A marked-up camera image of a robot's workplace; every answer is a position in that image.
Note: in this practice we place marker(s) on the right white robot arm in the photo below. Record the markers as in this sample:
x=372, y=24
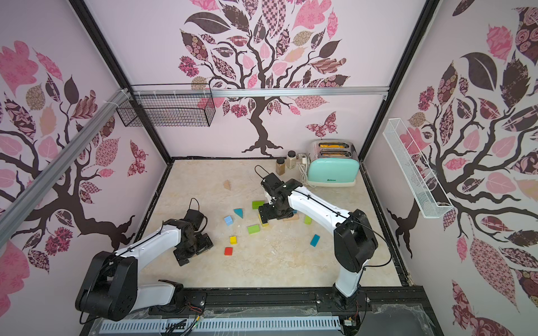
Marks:
x=354, y=240

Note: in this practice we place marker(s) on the mint green toaster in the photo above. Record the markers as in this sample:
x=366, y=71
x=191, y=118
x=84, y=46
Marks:
x=332, y=163

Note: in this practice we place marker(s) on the pale spice jar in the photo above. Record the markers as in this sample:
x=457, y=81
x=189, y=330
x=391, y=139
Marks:
x=291, y=159

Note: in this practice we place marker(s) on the aluminium rail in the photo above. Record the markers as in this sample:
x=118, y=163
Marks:
x=23, y=205
x=275, y=92

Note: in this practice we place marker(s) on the black wire basket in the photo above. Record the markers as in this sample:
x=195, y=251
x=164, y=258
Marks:
x=177, y=107

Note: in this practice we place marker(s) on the natural wood block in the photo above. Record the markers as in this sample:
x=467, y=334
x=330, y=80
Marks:
x=295, y=217

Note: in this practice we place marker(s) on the white cable duct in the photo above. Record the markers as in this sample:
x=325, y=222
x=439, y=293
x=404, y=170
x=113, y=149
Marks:
x=221, y=326

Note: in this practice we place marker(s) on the white wire shelf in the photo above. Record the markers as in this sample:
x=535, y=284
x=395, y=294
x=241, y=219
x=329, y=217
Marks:
x=420, y=176

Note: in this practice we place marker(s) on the teal small block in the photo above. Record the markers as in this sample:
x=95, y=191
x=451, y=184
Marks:
x=315, y=240

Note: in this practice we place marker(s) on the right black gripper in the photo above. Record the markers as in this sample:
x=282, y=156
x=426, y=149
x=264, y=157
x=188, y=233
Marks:
x=274, y=212

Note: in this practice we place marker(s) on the aluminium rail left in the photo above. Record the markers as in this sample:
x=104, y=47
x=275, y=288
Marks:
x=23, y=205

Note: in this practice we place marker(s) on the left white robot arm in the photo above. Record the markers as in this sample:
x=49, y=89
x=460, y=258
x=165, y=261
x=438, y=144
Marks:
x=111, y=288

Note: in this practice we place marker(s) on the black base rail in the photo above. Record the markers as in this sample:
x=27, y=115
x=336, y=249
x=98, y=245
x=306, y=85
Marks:
x=322, y=299

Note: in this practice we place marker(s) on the aluminium rail back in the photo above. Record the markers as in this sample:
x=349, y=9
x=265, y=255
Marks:
x=275, y=92

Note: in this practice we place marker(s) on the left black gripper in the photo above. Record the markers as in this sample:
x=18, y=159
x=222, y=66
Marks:
x=204, y=243

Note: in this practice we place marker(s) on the brown spice jar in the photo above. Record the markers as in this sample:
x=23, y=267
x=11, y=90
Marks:
x=280, y=166

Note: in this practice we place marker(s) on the yellow rectangular block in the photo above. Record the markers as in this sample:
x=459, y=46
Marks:
x=263, y=224

